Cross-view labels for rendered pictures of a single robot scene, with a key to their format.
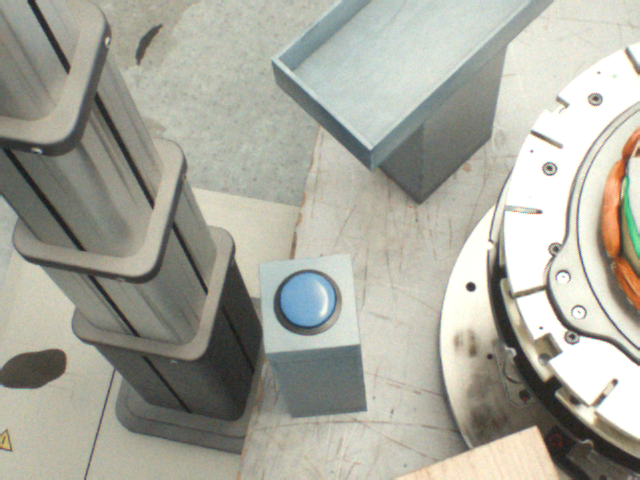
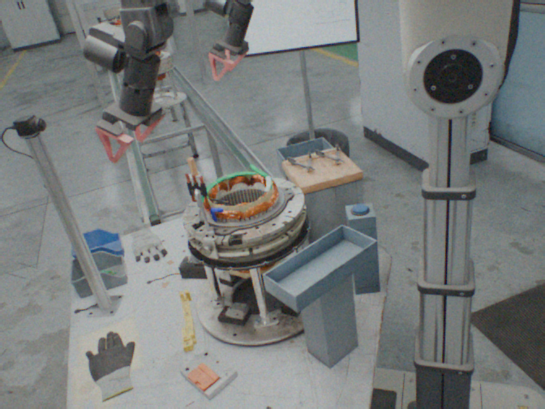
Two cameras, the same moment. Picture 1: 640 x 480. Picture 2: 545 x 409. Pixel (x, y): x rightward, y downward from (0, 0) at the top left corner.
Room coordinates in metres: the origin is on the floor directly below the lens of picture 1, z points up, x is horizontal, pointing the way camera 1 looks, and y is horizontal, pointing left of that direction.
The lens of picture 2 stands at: (1.32, -0.19, 1.70)
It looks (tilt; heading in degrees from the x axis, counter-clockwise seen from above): 29 degrees down; 181
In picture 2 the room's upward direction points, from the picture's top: 10 degrees counter-clockwise
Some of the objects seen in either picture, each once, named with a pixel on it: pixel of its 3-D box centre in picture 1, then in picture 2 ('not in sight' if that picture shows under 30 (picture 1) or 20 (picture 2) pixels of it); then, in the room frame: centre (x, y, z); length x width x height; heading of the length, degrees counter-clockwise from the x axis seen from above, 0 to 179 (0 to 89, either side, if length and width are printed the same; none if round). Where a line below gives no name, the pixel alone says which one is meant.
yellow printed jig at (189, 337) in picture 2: not in sight; (186, 318); (0.29, -0.50, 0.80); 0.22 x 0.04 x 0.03; 9
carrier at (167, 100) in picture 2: not in sight; (152, 80); (-1.98, -0.89, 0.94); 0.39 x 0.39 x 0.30
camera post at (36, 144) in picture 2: not in sight; (72, 230); (0.15, -0.77, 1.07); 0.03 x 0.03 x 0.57; 80
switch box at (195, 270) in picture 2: not in sight; (196, 265); (0.06, -0.49, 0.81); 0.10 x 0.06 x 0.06; 72
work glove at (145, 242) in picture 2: not in sight; (148, 243); (-0.16, -0.68, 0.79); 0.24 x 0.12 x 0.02; 15
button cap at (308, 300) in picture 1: (307, 300); (359, 208); (0.26, 0.02, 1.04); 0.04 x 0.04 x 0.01
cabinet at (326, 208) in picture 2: not in sight; (324, 209); (0.02, -0.05, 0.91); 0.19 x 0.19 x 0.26; 10
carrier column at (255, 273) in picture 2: not in sight; (259, 292); (0.36, -0.28, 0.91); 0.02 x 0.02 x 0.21
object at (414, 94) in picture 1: (430, 80); (327, 305); (0.47, -0.12, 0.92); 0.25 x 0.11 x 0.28; 125
